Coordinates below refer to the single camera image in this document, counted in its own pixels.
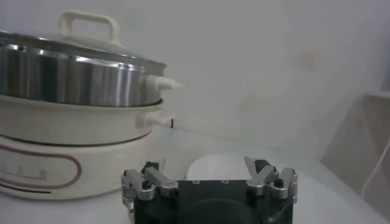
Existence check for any white round plate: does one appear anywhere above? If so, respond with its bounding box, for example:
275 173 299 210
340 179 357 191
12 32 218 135
164 152 266 182

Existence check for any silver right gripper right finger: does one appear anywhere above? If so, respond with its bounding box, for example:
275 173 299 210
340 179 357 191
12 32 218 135
244 156 298 200

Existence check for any glass lid with cream handle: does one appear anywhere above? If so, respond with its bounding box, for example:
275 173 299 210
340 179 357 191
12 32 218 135
0 10 168 70

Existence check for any cream electric cooker base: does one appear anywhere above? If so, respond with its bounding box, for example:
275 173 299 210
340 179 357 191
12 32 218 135
0 94 176 201

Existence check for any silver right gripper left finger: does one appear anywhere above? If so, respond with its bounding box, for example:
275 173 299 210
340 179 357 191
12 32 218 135
121 156 179 214

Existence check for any thin white cable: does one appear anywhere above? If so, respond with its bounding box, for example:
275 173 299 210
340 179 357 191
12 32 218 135
361 145 390 196

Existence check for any stainless steel steamer basket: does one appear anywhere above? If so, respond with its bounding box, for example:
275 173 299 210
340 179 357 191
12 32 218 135
0 44 184 108

